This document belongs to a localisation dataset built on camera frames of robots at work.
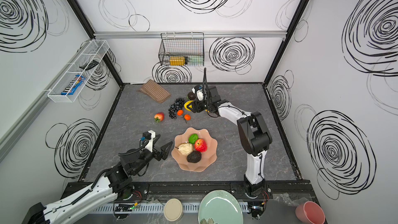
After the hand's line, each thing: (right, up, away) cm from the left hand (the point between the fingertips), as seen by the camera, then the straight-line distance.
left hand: (167, 139), depth 77 cm
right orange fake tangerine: (+8, +8, +22) cm, 25 cm away
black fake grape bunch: (+1, +16, +25) cm, 30 cm away
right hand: (+11, +17, +16) cm, 26 cm away
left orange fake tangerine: (+3, +11, +24) cm, 27 cm away
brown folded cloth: (-18, +26, +38) cm, 49 cm away
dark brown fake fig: (+10, +22, +32) cm, 40 cm away
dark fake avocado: (+13, -9, +2) cm, 16 cm away
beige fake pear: (+9, -6, +4) cm, 11 cm away
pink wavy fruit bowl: (+21, -11, +6) cm, 24 cm away
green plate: (+26, -30, -5) cm, 40 cm away
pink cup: (+61, -25, -15) cm, 68 cm away
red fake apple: (+17, -5, +6) cm, 18 cm away
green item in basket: (+14, +42, +11) cm, 46 cm away
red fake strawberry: (-10, +9, +20) cm, 24 cm away
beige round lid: (+5, -26, -13) cm, 29 cm away
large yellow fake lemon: (+8, +18, +14) cm, 24 cm away
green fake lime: (+12, -1, +9) cm, 15 cm away
